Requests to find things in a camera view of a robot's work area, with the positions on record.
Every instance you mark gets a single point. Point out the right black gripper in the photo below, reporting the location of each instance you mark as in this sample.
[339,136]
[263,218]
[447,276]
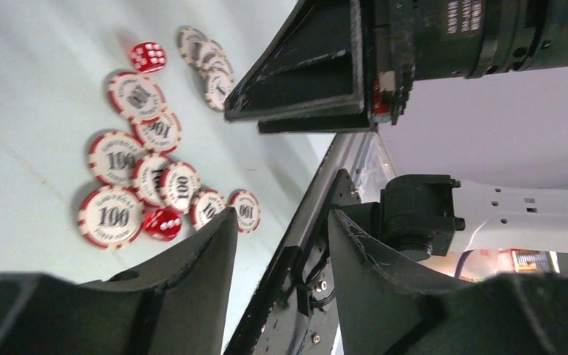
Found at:
[410,41]

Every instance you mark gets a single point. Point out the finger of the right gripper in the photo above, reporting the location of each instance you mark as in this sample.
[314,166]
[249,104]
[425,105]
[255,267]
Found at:
[313,77]

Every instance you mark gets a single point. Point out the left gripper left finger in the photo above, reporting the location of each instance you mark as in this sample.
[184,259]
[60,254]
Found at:
[174,303]

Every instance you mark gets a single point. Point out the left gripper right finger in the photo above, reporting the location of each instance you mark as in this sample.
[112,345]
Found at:
[389,304]

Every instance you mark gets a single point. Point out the white red chip stack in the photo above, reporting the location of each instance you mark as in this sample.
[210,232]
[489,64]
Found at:
[137,172]

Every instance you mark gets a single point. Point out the red die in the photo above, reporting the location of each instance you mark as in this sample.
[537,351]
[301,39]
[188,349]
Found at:
[162,224]
[147,57]

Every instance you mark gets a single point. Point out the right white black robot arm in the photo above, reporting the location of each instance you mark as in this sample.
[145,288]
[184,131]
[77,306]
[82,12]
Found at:
[425,215]

